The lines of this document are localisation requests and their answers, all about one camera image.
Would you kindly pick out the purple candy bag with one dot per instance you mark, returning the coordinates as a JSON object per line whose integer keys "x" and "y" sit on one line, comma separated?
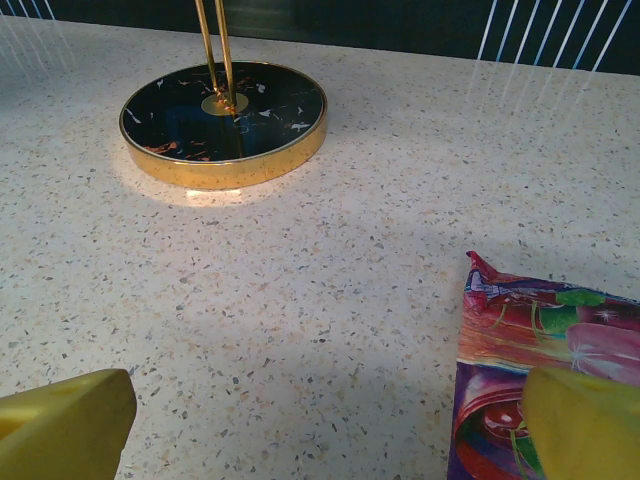
{"x": 500, "y": 350}

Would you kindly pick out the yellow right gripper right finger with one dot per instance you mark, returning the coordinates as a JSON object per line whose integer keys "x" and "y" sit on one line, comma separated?
{"x": 590, "y": 435}

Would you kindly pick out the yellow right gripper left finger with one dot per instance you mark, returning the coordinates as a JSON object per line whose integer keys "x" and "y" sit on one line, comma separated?
{"x": 60, "y": 430}

